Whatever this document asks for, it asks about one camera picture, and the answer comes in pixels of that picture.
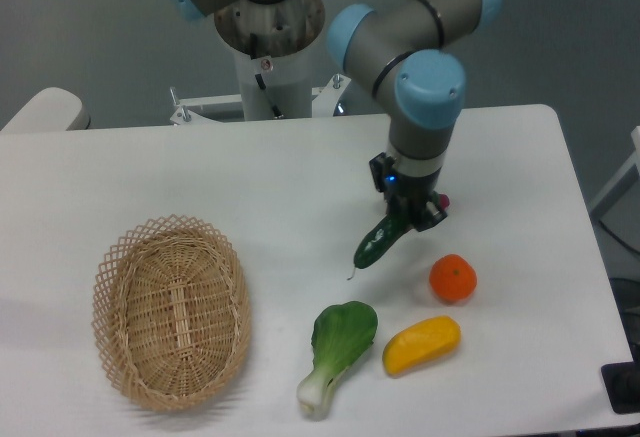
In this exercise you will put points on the yellow mango slice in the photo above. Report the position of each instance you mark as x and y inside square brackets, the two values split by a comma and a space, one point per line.
[423, 342]

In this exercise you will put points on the purple sweet potato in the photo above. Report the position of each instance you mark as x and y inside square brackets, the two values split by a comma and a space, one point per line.
[444, 201]

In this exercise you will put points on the white furniture frame right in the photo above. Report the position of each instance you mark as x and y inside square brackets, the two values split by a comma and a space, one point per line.
[621, 182]

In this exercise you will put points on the green cucumber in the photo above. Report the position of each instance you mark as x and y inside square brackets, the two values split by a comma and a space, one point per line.
[378, 241]

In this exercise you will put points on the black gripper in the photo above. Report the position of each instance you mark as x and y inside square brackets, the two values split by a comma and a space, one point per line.
[412, 201]

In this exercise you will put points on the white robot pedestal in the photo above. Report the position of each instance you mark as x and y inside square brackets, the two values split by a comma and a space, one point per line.
[271, 46]

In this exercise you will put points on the black device at table edge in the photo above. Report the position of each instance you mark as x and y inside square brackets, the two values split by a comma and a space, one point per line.
[621, 381]

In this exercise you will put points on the green bok choy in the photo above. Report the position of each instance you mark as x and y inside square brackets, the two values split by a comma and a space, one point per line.
[342, 334]

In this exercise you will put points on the orange tangerine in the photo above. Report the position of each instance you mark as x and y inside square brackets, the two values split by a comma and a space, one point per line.
[452, 278]

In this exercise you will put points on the woven wicker basket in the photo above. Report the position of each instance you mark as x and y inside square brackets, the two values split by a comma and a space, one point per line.
[171, 313]

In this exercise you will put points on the white chair armrest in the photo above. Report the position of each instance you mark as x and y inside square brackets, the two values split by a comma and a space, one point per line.
[51, 110]

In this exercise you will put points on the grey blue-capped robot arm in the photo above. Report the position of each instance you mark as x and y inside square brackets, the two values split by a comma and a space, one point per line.
[397, 58]

